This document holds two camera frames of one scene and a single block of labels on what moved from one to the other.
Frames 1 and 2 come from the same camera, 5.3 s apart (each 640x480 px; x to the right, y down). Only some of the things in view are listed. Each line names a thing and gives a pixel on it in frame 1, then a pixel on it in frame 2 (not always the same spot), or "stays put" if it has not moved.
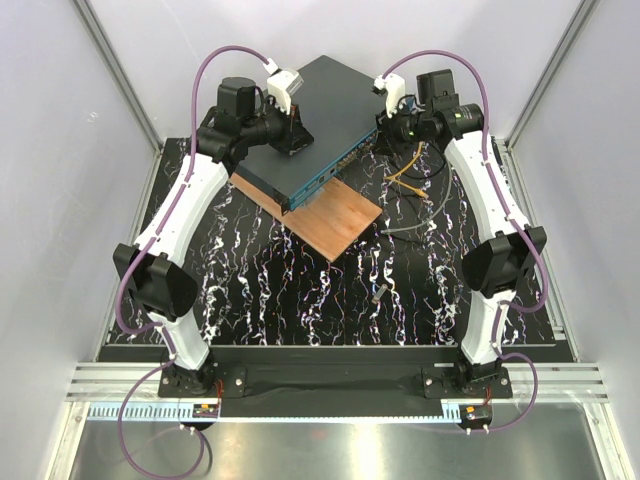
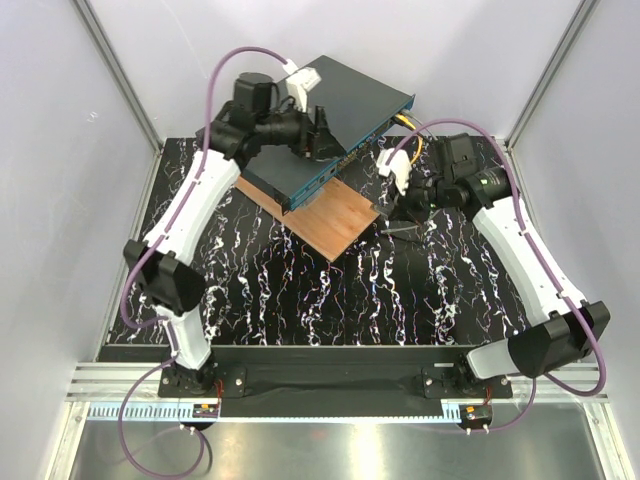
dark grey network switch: (341, 113) stays put
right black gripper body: (398, 132) to (414, 202)
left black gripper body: (279, 127) to (306, 137)
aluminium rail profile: (112, 382) stays put
